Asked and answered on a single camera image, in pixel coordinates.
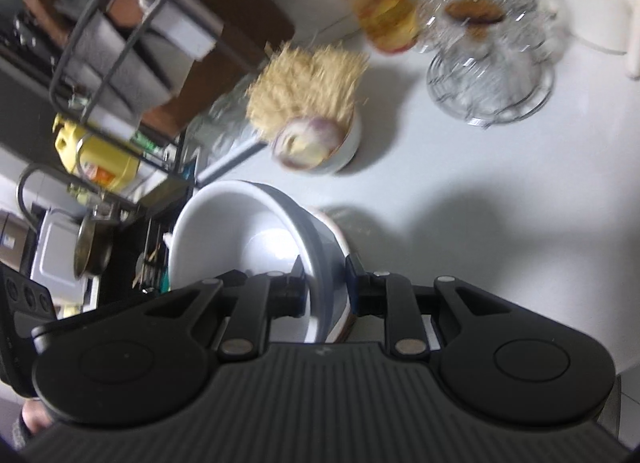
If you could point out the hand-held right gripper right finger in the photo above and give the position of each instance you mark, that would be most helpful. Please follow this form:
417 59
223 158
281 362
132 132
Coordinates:
357 293

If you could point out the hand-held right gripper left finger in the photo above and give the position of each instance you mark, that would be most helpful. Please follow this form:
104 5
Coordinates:
292 293

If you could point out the white bowl with grey outside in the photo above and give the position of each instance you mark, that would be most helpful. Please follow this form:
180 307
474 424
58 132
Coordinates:
220 228

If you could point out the person's left hand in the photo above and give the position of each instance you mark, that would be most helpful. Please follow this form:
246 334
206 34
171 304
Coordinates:
36 418

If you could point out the brass metal pot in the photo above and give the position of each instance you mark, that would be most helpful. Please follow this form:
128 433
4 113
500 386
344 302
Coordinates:
92 248

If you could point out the chrome faucet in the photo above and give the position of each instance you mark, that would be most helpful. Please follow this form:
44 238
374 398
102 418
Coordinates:
30 183

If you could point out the small white bowl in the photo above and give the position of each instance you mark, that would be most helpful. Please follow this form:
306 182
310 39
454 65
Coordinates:
347 148

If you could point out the purple onion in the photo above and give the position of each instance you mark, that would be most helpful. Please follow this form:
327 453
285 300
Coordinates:
307 143

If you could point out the yellow plastic container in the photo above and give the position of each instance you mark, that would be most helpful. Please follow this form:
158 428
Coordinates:
100 158

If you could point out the clear drinking glass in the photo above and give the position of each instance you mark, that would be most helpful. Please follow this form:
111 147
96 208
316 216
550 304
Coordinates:
225 123

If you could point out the grey metal rack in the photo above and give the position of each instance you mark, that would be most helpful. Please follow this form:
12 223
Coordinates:
100 43

